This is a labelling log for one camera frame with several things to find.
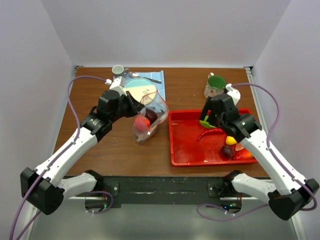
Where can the red chili pepper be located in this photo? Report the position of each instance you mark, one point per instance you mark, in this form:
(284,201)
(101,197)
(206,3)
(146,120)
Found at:
(212,131)

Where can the dark red plum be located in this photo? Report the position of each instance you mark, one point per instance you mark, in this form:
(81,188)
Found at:
(227,152)
(151,115)

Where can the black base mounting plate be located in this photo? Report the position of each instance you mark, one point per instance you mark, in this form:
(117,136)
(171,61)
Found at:
(167,190)

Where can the red apple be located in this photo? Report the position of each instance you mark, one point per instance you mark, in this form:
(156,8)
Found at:
(141,124)

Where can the red pink peach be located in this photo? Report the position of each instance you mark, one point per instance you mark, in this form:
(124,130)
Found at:
(242,155)

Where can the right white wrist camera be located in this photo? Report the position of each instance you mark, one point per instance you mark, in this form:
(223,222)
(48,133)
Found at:
(233,93)

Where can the red plastic tray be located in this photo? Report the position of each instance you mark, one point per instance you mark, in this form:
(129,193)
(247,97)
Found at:
(186,151)

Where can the watermelon slice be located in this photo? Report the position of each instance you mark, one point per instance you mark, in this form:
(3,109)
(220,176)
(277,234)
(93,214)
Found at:
(238,147)

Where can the clear zip top bag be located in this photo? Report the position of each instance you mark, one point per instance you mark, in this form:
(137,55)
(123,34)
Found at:
(160,107)

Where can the yellow lemon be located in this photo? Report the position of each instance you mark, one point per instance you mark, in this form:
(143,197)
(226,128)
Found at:
(230,141)

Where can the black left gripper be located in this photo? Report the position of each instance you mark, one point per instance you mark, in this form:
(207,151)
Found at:
(135,107)

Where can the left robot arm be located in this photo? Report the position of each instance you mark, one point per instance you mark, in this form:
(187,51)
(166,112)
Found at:
(43,187)

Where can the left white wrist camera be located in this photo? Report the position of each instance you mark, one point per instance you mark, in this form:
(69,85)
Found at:
(117,85)

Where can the floral mug green inside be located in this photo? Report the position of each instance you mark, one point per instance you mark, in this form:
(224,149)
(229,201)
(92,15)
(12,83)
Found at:
(215,85)

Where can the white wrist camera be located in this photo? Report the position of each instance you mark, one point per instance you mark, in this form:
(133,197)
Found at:
(233,93)
(117,85)

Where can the grey toy fish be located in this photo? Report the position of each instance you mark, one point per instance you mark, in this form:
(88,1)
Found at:
(141,137)

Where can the grey mug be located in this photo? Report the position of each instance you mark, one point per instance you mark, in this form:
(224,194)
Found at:
(119,71)

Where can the cream and teal plate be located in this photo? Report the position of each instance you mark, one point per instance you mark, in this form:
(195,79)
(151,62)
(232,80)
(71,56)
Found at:
(142,90)

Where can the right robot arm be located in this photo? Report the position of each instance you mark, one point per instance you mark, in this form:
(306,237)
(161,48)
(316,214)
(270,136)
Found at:
(289,192)

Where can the blue checked cloth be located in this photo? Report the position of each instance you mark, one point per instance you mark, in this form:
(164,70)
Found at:
(156,75)

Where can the metal spoon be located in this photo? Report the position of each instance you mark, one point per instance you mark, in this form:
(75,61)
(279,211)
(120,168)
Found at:
(135,75)

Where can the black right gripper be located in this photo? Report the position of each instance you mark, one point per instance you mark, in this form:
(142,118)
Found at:
(207,106)

